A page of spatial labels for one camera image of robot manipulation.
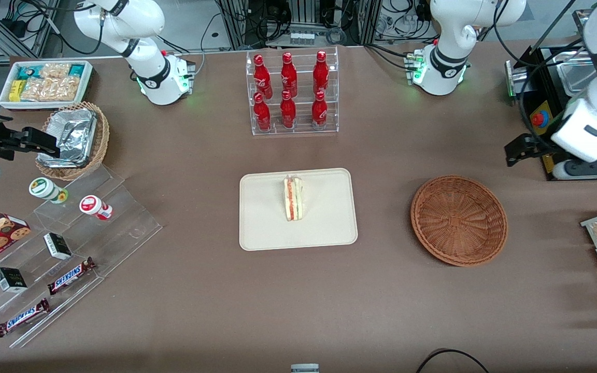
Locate silver foil containers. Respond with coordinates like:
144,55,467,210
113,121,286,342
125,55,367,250
37,108,98,169

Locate round shallow brown wicker basket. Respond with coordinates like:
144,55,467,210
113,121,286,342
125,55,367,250
410,175,509,267

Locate red lid white cup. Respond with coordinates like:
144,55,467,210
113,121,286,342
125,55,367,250
79,195,113,221

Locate stainless steel pan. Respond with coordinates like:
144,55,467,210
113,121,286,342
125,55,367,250
557,52,597,98

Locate black machine with yellow panel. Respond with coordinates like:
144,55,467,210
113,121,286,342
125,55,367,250
506,44,597,182

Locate aluminium equipment frame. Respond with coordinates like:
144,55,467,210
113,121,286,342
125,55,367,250
215,0,383,50

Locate Snickers chocolate bar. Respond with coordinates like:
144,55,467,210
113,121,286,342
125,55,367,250
47,257,97,296
0,298,51,338

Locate green lid white cup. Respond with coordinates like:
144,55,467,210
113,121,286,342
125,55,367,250
29,177,69,205

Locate white rectangular snack bin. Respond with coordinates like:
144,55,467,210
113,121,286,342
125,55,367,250
0,60,94,111

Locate silver box with green light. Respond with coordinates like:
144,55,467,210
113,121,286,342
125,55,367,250
504,60,538,101

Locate small clear snack bag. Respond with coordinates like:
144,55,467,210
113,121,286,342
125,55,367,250
39,63,72,80

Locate red cola bottle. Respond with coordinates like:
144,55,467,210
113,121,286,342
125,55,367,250
312,50,330,97
253,54,274,99
252,92,272,132
311,91,329,131
279,90,297,130
280,52,299,98

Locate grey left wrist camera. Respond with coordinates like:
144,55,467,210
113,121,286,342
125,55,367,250
552,155,597,181

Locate clear acrylic stepped shelf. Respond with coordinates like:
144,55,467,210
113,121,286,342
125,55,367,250
0,165,163,349

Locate small black box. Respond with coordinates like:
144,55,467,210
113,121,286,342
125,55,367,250
0,267,29,294
43,233,73,261

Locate deep tan wicker basket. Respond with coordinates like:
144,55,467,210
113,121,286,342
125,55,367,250
35,101,110,181

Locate glass food display case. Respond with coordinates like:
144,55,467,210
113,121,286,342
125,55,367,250
572,8,590,33

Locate cream rectangular tray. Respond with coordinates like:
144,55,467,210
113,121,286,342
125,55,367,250
239,168,359,252

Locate large clear snack bag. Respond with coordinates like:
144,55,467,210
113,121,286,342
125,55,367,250
20,76,81,102

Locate triangular sandwich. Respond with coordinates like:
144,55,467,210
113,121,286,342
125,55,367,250
282,176,304,222

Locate clear acrylic bottle rack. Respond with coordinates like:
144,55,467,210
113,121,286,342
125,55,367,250
246,46,339,136

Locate black cable loop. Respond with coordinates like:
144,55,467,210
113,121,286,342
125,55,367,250
415,349,491,373

